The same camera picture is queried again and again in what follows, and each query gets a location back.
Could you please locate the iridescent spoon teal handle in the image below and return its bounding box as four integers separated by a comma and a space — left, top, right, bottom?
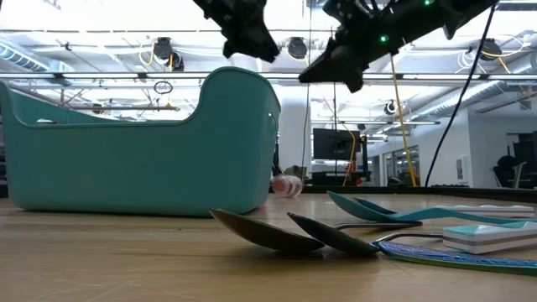
371, 239, 537, 277

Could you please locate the black office chair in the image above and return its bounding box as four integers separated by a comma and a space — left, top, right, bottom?
493, 154, 529, 190

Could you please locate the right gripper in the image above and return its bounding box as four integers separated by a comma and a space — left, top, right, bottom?
298, 0, 446, 94

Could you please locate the teal plastic bin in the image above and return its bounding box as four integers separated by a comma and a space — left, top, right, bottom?
0, 65, 282, 217

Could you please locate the silver spoon white teal handle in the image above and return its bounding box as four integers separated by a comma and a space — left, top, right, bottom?
442, 221, 537, 255

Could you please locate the white lid spice jar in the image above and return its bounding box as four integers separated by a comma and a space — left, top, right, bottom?
271, 174, 305, 199

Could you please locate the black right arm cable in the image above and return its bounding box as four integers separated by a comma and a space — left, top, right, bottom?
424, 3, 499, 188

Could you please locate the yellow cable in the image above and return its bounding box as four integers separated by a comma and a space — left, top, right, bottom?
388, 54, 417, 188
341, 121, 357, 188

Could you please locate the olive green bag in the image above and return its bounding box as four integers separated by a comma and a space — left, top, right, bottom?
284, 164, 308, 186

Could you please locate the dark metal spoon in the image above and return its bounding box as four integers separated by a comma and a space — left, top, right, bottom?
208, 207, 423, 254

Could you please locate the purple iridescent spoon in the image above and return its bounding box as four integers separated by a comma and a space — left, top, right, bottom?
287, 211, 446, 258

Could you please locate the black computer monitor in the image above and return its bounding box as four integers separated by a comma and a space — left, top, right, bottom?
312, 128, 362, 162

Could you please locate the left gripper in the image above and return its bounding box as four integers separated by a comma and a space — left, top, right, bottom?
192, 0, 281, 64

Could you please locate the black metal table frame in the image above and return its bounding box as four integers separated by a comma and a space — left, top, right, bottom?
301, 184, 537, 203

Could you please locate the teal plastic spoon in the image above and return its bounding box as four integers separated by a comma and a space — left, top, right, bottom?
326, 190, 537, 226

